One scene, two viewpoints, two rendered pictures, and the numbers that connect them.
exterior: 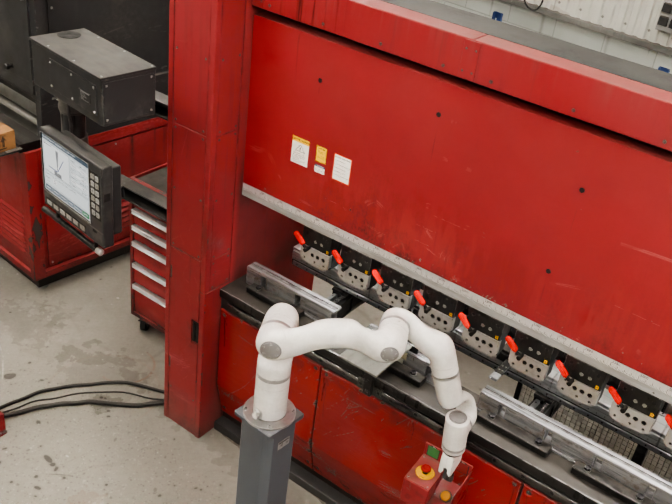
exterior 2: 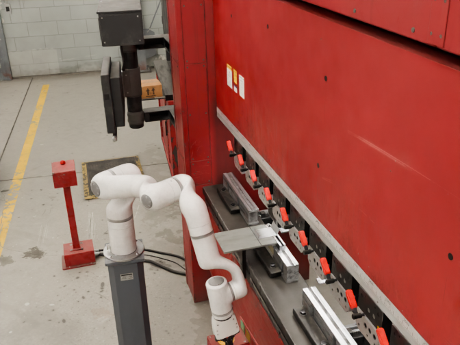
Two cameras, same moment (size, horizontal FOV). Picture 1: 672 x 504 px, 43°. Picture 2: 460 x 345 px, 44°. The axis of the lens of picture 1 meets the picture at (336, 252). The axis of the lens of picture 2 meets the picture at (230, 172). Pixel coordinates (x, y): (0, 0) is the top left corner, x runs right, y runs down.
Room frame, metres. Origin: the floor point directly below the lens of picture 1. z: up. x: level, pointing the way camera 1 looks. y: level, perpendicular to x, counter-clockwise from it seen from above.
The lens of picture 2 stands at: (0.90, -1.74, 2.47)
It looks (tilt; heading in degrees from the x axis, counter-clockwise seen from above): 25 degrees down; 41
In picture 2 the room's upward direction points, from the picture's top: 2 degrees counter-clockwise
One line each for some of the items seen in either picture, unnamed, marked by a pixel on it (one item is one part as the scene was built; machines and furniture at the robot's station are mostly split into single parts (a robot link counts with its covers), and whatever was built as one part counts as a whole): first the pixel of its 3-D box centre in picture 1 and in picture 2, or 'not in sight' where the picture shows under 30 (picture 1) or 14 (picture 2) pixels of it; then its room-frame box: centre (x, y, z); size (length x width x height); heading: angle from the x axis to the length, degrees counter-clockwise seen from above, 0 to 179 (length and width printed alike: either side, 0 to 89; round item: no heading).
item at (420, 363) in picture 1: (404, 355); (277, 251); (2.82, -0.34, 0.92); 0.39 x 0.06 x 0.10; 57
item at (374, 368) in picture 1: (375, 351); (244, 238); (2.73, -0.21, 1.00); 0.26 x 0.18 x 0.01; 147
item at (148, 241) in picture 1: (193, 260); not in sight; (3.95, 0.78, 0.50); 0.50 x 0.50 x 1.00; 57
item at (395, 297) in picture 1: (399, 284); (271, 186); (2.86, -0.27, 1.24); 0.15 x 0.09 x 0.17; 57
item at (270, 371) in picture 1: (278, 340); (122, 190); (2.32, 0.16, 1.30); 0.19 x 0.12 x 0.24; 175
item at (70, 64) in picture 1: (94, 150); (126, 73); (3.11, 1.04, 1.53); 0.51 x 0.25 x 0.85; 50
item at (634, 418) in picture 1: (638, 403); (379, 316); (2.32, -1.11, 1.24); 0.15 x 0.09 x 0.17; 57
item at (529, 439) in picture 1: (513, 432); (313, 331); (2.48, -0.77, 0.89); 0.30 x 0.05 x 0.03; 57
